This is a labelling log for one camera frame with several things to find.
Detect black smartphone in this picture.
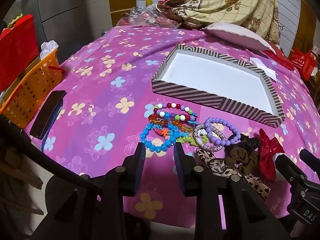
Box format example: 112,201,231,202
30,90,67,140

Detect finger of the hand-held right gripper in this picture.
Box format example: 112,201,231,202
275,153,308,188
299,149,320,167

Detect striped shallow cardboard box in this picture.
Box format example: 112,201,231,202
151,44,286,128

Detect red cardboard box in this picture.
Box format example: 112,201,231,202
0,14,39,91

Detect silver rhinestone bracelet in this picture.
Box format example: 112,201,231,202
193,124,227,152

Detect clear plastic bag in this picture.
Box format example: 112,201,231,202
128,5,182,29

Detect brown patterned cloth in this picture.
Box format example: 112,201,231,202
155,0,200,23

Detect rainbow translucent bead bracelet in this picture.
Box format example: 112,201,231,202
149,114,195,132

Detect multicolour round bead bracelet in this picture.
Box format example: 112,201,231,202
152,102,198,123

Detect white folded paper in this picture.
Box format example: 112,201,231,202
250,57,277,82

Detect green bead bracelet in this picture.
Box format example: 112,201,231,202
176,134,209,147

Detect blue bead bracelet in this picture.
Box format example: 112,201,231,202
140,124,181,152

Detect brown scrunchie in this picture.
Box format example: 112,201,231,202
223,146,259,177

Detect orange plastic basket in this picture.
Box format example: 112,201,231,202
0,48,64,128

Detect leopard print hair bow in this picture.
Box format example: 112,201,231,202
195,148,271,201

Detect purple floral bed sheet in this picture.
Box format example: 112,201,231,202
29,26,316,227

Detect beige floral blanket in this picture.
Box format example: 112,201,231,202
175,0,281,43

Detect red shiny hair bow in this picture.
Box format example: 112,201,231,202
257,129,285,182

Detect purple bead bracelet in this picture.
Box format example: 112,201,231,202
204,117,241,147

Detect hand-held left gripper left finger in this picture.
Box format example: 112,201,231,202
44,142,147,240

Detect white crumpled plastic bag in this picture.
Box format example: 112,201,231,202
40,41,59,59

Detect white pillow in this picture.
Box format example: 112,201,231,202
201,22,277,54

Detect red fringed cloth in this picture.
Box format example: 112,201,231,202
261,44,298,72

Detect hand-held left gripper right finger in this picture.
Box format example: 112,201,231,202
173,142,292,240

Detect black scrunchie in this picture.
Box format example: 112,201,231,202
225,133,262,156

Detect grey refrigerator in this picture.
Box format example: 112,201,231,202
15,0,113,57

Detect red paper bag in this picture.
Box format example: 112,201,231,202
291,49,317,81

